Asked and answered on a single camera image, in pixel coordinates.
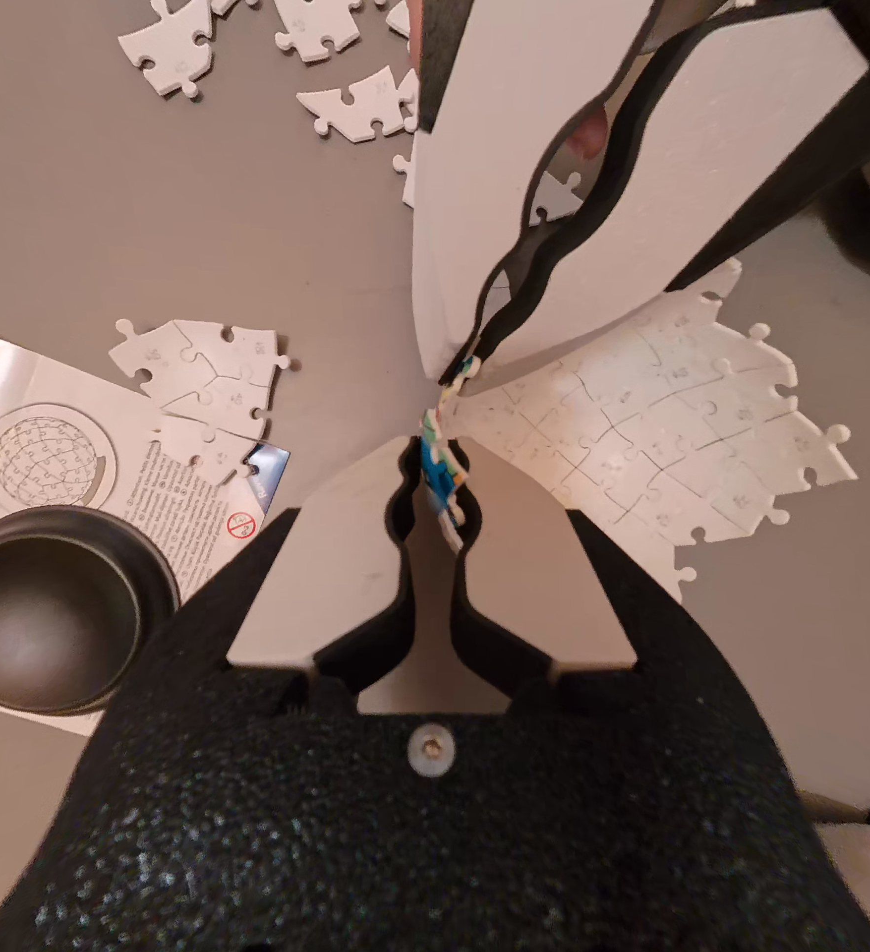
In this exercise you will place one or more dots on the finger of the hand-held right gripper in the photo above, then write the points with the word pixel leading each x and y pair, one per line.
pixel 479 186
pixel 702 171

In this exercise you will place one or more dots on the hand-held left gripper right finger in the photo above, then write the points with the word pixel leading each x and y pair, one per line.
pixel 531 587

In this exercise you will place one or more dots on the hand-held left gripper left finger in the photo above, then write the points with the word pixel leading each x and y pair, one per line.
pixel 330 565

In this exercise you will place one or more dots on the colourful single puzzle piece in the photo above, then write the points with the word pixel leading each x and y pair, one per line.
pixel 457 383

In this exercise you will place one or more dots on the partly built puzzle ball shell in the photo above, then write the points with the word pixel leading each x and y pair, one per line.
pixel 665 416

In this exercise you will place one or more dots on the white puzzle pieces pile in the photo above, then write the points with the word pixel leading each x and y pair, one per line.
pixel 174 56

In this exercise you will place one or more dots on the small joined puzzle section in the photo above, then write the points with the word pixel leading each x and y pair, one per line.
pixel 204 372

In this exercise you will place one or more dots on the black round ball stand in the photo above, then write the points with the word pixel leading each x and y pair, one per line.
pixel 48 617

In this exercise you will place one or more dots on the person's right hand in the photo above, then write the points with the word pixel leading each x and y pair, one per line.
pixel 589 137

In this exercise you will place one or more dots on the white instruction leaflet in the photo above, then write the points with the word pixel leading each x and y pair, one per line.
pixel 174 513

